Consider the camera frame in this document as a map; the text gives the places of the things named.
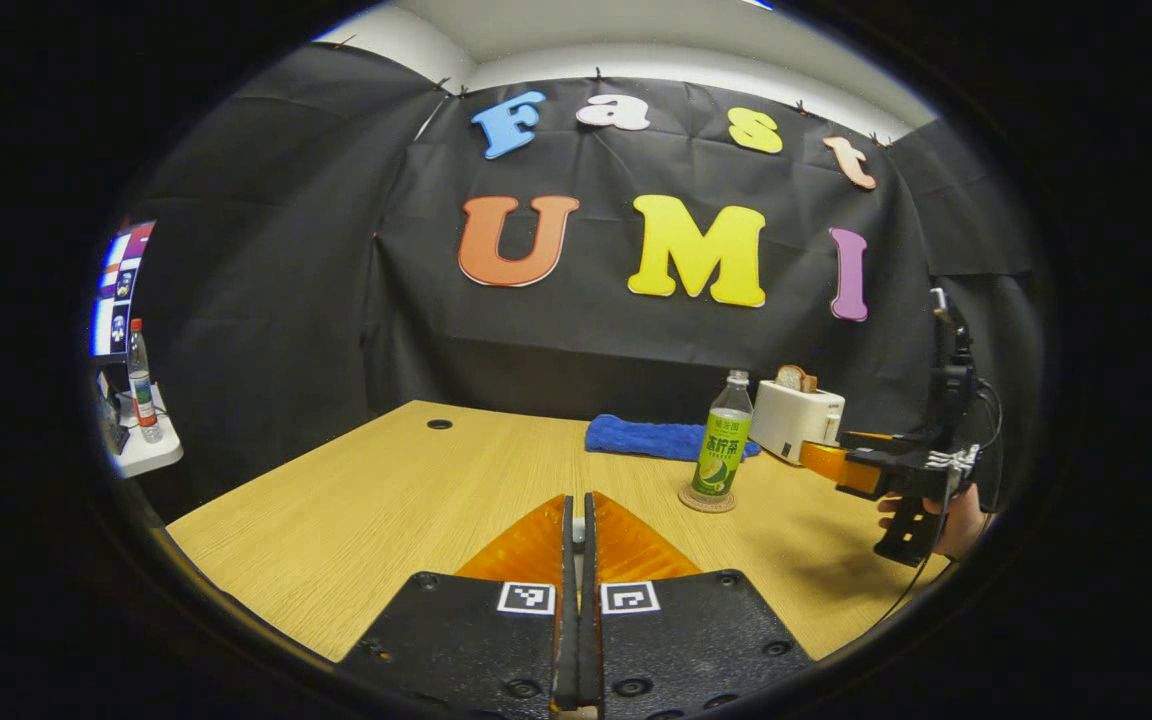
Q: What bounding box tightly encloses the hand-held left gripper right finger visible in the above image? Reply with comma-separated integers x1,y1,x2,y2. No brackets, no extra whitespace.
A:
581,492,817,719

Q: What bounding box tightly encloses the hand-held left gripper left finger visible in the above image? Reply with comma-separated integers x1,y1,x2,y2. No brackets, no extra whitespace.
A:
336,493,577,716

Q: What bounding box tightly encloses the green label water bottle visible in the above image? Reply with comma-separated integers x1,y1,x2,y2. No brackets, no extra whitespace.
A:
691,370,754,501

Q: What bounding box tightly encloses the round wooden coaster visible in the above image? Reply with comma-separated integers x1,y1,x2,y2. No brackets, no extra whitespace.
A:
678,485,738,514

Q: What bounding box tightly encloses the red label plastic bottle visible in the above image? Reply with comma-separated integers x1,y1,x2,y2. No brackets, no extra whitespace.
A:
126,318,163,444

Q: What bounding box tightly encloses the white toaster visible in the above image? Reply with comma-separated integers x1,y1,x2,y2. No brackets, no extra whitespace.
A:
748,380,847,467

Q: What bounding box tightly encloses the blue towel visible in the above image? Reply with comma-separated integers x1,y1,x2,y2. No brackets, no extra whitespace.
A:
584,414,763,463

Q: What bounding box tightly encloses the black backdrop cloth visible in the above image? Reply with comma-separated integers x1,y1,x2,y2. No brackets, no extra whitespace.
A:
121,40,1042,521

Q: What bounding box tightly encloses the white side table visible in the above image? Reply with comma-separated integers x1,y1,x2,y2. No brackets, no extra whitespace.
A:
101,385,185,479

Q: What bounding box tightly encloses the dark desk device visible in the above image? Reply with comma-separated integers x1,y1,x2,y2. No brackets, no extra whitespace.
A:
101,400,133,457

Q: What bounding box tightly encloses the computer monitor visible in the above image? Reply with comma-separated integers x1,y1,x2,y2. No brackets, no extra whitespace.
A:
91,222,155,359

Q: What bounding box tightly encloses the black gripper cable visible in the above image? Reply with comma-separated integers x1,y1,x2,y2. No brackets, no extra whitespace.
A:
874,378,1005,629

